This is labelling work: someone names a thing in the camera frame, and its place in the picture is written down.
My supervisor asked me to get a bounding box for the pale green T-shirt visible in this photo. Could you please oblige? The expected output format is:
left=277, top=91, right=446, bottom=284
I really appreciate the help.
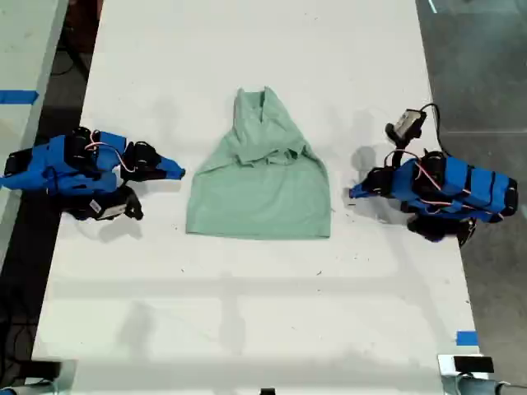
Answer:
left=184, top=85, right=333, bottom=241

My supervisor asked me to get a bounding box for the small black box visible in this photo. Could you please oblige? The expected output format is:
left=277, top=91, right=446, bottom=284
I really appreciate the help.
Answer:
left=30, top=360, right=63, bottom=382
left=452, top=356, right=495, bottom=374

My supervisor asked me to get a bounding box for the black camera cable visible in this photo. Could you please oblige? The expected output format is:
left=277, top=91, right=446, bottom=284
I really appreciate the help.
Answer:
left=418, top=102, right=450, bottom=158

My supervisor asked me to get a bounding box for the white box holder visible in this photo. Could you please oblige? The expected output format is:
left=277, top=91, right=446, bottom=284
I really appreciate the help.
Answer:
left=436, top=353, right=501, bottom=378

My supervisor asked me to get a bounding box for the white side table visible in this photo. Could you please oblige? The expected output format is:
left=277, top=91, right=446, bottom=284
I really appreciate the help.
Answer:
left=0, top=0, right=69, bottom=264

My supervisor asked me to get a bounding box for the black camera box white label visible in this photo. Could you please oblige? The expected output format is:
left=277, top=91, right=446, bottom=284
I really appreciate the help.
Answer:
left=73, top=192, right=128, bottom=222

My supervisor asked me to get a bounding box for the short black camera stalk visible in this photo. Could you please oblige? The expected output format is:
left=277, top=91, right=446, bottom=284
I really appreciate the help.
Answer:
left=122, top=186, right=145, bottom=222
left=390, top=137, right=415, bottom=158

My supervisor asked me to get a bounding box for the long blue tape strip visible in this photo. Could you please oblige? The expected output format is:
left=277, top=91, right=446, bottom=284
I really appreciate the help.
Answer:
left=0, top=90, right=40, bottom=105

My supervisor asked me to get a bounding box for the red white arm wire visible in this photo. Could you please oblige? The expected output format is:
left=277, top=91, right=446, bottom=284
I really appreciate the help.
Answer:
left=413, top=158, right=470, bottom=215
left=84, top=130, right=137, bottom=174

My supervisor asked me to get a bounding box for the pale blue rounded fixture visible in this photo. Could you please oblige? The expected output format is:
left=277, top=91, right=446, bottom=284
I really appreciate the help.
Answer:
left=442, top=374, right=512, bottom=395
left=0, top=379, right=57, bottom=395

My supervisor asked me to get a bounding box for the black grey camera box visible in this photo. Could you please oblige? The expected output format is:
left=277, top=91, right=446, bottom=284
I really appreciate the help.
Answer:
left=385, top=108, right=427, bottom=141

